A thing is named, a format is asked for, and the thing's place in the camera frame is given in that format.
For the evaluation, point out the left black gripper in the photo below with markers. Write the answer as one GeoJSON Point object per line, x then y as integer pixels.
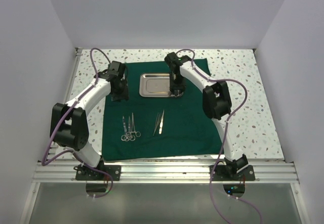
{"type": "Point", "coordinates": [124, 94]}

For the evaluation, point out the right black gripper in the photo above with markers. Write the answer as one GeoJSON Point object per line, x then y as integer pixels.
{"type": "Point", "coordinates": [174, 86]}

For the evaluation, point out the steel scalpel handle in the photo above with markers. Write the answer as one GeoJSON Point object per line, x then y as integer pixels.
{"type": "Point", "coordinates": [175, 93]}

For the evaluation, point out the stainless steel instrument tray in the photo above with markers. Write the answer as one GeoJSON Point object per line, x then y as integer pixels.
{"type": "Point", "coordinates": [155, 85]}

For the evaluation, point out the steel tweezers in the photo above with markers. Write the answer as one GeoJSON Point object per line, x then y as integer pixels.
{"type": "Point", "coordinates": [161, 123]}

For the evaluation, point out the green surgical cloth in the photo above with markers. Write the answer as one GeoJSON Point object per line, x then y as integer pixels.
{"type": "Point", "coordinates": [186, 129]}

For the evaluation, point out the steel ring forceps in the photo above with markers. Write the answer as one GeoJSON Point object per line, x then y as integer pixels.
{"type": "Point", "coordinates": [133, 129]}
{"type": "Point", "coordinates": [130, 135]}

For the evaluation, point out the steel surgical scissors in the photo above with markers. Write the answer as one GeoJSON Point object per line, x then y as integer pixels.
{"type": "Point", "coordinates": [124, 137]}

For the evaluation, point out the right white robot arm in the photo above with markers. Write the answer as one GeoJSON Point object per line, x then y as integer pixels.
{"type": "Point", "coordinates": [216, 104]}

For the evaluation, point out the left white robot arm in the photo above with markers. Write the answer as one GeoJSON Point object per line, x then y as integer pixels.
{"type": "Point", "coordinates": [69, 124]}

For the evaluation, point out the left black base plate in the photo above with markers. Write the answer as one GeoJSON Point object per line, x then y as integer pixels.
{"type": "Point", "coordinates": [83, 173]}

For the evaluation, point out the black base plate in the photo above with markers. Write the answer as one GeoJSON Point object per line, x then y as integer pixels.
{"type": "Point", "coordinates": [83, 173]}
{"type": "Point", "coordinates": [221, 174]}

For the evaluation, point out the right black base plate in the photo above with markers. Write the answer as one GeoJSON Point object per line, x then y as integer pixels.
{"type": "Point", "coordinates": [221, 174]}

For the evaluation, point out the aluminium mounting rail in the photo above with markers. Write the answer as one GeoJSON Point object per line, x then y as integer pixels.
{"type": "Point", "coordinates": [169, 171]}

